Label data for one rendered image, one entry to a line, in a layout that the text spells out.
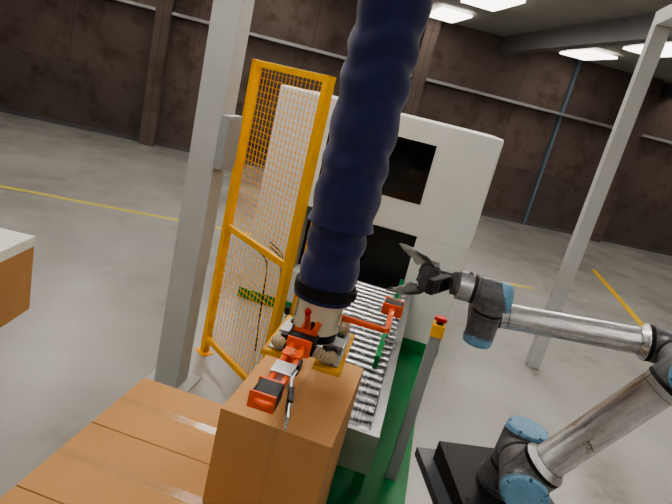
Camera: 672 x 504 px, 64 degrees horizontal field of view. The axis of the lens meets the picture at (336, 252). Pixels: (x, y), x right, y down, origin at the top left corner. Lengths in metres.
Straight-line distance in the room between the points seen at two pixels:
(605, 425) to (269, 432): 1.04
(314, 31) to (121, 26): 3.95
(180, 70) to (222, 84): 9.33
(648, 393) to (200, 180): 2.40
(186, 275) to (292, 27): 9.46
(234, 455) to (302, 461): 0.24
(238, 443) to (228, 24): 2.10
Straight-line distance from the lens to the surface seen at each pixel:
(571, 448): 1.89
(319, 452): 1.89
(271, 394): 1.45
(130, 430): 2.47
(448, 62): 12.88
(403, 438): 3.24
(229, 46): 3.09
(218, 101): 3.10
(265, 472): 2.00
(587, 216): 5.18
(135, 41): 12.59
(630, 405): 1.83
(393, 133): 1.79
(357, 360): 3.30
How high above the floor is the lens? 2.04
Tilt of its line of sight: 16 degrees down
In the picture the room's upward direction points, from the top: 14 degrees clockwise
